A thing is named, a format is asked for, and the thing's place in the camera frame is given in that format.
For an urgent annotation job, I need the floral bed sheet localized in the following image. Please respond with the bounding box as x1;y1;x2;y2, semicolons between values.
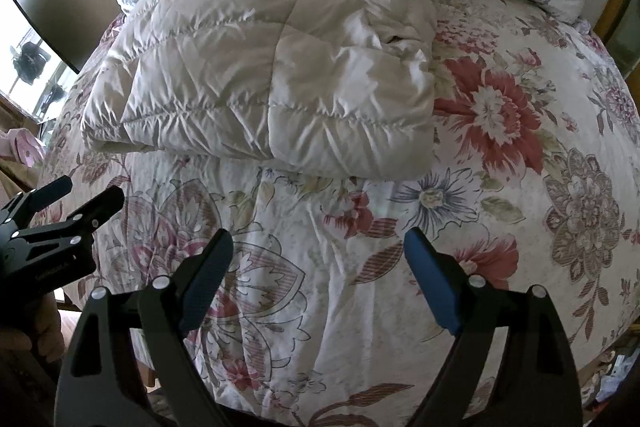
35;0;640;427

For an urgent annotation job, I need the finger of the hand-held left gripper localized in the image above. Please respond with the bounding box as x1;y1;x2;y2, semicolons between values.
0;175;74;228
12;185;126;254

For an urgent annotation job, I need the person's left hand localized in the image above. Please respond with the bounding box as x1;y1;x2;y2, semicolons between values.
10;293;67;364

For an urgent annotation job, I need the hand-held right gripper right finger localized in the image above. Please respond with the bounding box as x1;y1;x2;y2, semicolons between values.
403;228;584;427

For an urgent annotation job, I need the wooden headboard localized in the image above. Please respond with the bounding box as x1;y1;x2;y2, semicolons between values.
594;0;640;75

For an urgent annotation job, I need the white puffer jacket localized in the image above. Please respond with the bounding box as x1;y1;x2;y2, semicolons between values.
80;0;442;182

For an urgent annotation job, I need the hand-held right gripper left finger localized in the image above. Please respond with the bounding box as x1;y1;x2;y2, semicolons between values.
52;228;235;427

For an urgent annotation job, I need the bright window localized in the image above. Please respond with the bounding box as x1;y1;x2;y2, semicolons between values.
0;0;82;124

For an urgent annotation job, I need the pink cloth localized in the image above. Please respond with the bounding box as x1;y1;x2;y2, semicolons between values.
0;127;47;168

